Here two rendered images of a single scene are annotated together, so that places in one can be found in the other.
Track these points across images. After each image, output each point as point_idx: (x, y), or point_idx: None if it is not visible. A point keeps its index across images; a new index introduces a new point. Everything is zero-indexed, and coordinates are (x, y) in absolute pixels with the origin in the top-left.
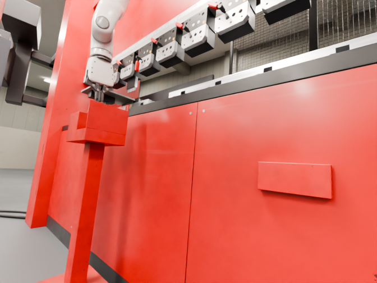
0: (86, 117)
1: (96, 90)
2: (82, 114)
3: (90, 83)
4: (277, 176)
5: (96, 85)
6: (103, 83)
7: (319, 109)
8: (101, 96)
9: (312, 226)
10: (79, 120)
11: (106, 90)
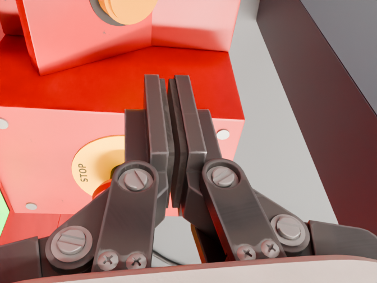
0: (194, 99)
1: (230, 167)
2: (224, 105)
3: (336, 243)
4: None
5: (261, 228)
6: (174, 274)
7: None
8: (161, 106)
9: None
10: (226, 82)
11: (88, 222)
